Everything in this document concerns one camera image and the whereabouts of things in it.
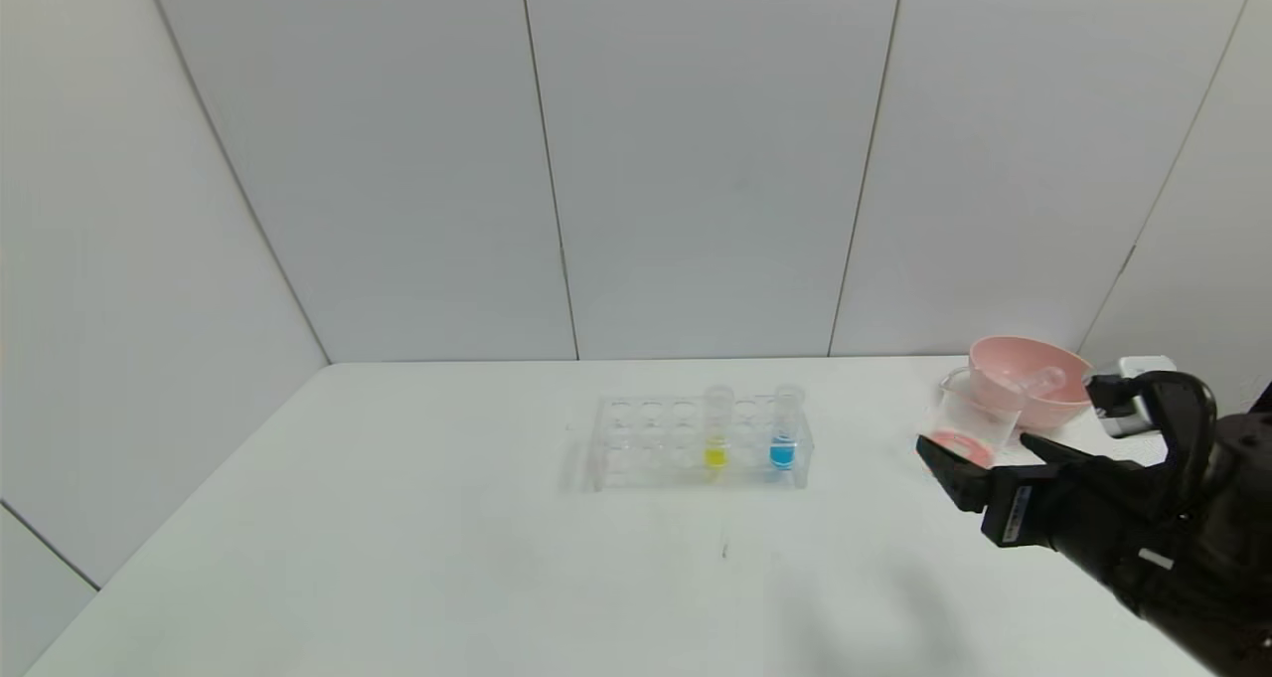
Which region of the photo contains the yellow pigment test tube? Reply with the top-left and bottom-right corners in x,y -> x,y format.
702,385 -> 733,472

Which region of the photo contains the clear plastic test tube rack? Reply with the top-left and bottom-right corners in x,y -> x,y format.
586,393 -> 816,492

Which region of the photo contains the pink bowl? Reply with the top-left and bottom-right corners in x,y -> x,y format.
966,335 -> 1104,431

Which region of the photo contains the clear glass beaker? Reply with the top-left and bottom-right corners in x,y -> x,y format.
919,366 -> 1026,471

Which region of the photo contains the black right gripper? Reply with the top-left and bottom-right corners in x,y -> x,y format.
915,431 -> 1159,589

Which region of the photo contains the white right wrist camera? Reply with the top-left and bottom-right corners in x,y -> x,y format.
1085,356 -> 1219,490

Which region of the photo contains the blue pigment test tube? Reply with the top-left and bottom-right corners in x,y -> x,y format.
771,385 -> 805,472

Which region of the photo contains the red pigment test tube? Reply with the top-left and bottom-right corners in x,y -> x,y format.
998,363 -> 1067,401

